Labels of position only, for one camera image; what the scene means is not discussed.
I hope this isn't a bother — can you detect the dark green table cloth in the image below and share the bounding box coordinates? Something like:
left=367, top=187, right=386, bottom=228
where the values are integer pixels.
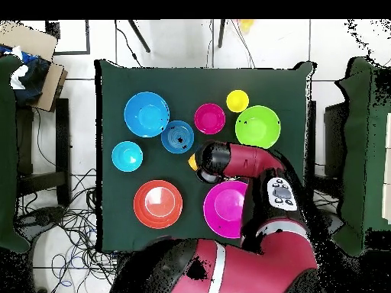
left=94, top=58, right=318, bottom=255

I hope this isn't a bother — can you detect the black stool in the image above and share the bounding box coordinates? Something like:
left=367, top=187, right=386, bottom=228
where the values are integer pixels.
left=16, top=97, right=73, bottom=205

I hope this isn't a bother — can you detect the green bowl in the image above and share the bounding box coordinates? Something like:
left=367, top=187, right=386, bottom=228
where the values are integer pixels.
left=234, top=105, right=282, bottom=150

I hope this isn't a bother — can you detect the black tripod leg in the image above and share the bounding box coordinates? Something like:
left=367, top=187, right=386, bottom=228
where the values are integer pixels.
left=128, top=19, right=151, bottom=53
left=217, top=19, right=227, bottom=49

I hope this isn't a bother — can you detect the small red bowl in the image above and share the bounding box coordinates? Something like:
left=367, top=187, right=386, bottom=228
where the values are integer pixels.
left=193, top=102, right=226, bottom=136

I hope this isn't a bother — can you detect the black floor cable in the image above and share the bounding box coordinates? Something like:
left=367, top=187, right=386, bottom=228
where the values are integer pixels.
left=114, top=19, right=143, bottom=68

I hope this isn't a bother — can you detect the ribbed blue bowl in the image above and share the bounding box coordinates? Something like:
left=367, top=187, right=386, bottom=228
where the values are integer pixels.
left=160, top=119, right=196, bottom=155

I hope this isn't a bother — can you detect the cardboard box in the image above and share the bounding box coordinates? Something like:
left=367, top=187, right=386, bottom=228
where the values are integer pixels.
left=0, top=20, right=69, bottom=113

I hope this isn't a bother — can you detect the large pink bowl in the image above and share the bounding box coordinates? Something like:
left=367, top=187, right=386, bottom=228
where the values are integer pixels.
left=202, top=180, right=249, bottom=240

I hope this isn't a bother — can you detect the tangle of black cables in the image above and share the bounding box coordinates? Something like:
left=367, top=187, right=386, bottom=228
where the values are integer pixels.
left=15, top=167, right=123, bottom=293

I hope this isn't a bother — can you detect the yellow cup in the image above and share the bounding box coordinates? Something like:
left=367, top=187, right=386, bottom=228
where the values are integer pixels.
left=225, top=89, right=250, bottom=114

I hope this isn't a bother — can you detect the bundle of clothes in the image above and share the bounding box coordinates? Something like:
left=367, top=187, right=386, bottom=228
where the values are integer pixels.
left=0, top=45, right=53, bottom=106

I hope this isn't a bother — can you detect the black square frame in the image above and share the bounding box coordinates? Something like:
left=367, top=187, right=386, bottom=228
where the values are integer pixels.
left=45, top=19, right=91, bottom=56

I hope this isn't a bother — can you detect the orange-red bowl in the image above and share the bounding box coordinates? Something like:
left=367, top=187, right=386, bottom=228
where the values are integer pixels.
left=133, top=179, right=184, bottom=230

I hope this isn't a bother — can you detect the black pedestal foot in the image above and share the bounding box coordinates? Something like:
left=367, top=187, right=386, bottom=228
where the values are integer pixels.
left=18, top=205, right=66, bottom=228

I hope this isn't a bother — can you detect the green cloth side table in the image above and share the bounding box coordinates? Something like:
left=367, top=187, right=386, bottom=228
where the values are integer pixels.
left=0, top=54, right=31, bottom=254
left=332, top=56, right=391, bottom=257

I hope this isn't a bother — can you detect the large blue bowl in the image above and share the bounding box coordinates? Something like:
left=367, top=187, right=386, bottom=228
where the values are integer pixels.
left=123, top=91, right=171, bottom=139

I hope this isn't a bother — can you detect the yellow object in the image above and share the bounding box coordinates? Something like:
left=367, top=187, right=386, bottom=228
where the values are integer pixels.
left=238, top=19, right=256, bottom=33

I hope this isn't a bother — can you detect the small turquoise bowl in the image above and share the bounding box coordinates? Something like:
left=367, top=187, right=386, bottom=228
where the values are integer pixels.
left=111, top=140, right=144, bottom=172

